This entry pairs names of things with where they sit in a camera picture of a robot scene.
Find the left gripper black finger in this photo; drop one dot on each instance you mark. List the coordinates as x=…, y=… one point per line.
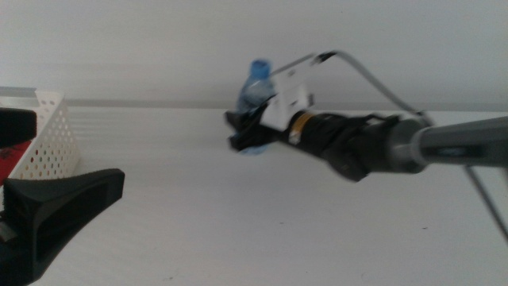
x=59, y=186
x=16, y=127

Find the clear water bottle blue cap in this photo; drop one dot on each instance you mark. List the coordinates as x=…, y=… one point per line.
x=256, y=93

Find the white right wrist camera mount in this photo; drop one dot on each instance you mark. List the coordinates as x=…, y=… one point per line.
x=285, y=103

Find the red cola can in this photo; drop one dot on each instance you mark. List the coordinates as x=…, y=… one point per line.
x=12, y=159

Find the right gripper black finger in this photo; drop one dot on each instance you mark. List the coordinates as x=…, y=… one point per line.
x=242, y=120
x=254, y=141

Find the white perforated plastic basket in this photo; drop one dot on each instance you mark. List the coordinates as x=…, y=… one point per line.
x=55, y=147

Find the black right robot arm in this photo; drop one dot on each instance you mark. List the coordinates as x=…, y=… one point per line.
x=456, y=143

